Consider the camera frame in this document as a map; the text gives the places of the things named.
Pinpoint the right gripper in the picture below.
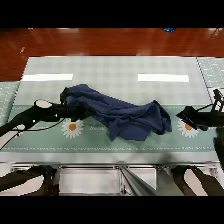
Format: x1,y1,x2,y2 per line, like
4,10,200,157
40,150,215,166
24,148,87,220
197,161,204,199
183,105,210,132

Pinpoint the navy blue shirt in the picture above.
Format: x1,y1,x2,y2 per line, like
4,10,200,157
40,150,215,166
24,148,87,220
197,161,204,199
59,83,173,142

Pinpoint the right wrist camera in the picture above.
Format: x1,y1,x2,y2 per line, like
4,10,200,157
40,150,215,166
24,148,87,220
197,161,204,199
211,87,224,113

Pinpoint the silver frame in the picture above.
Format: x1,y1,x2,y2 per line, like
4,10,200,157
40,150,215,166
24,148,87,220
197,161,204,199
0,161,224,197

